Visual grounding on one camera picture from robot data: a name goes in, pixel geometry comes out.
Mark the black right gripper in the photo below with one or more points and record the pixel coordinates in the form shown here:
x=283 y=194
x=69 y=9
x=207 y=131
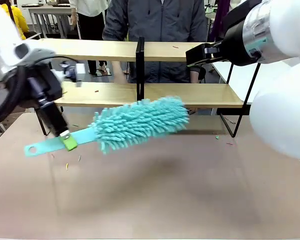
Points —
x=235 y=45

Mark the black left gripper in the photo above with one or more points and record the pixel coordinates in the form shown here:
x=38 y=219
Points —
x=46 y=86

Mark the teal microfiber duster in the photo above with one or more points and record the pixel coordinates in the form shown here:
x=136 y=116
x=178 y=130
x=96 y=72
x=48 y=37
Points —
x=140 y=122

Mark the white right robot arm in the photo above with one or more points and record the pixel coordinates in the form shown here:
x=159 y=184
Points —
x=280 y=82

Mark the person's left hand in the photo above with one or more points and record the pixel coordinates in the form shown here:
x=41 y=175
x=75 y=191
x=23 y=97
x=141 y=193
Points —
x=192 y=111

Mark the person's right hand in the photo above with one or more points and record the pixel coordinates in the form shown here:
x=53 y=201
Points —
x=120 y=72

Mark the person with purple scarf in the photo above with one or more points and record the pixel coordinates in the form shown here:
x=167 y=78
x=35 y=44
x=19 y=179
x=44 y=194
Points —
x=218 y=22

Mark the white long table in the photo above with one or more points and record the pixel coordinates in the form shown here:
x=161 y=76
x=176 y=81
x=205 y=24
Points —
x=240 y=75

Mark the yellow paper scrap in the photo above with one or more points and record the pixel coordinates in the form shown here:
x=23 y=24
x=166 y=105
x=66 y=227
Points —
x=67 y=166

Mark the person in grey jacket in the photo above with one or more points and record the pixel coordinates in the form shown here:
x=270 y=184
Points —
x=155 y=22

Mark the grey floor plate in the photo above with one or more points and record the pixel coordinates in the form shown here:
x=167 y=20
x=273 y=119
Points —
x=107 y=72

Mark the person in white shirt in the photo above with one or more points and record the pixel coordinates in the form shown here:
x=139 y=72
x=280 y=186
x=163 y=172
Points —
x=91 y=27

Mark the person in yellow hoodie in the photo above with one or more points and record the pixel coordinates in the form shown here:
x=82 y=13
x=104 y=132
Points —
x=18 y=18

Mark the white background table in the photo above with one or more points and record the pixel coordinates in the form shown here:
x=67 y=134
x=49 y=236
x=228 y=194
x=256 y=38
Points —
x=52 y=11

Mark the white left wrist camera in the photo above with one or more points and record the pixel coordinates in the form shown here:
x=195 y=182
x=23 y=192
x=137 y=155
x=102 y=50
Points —
x=80 y=72

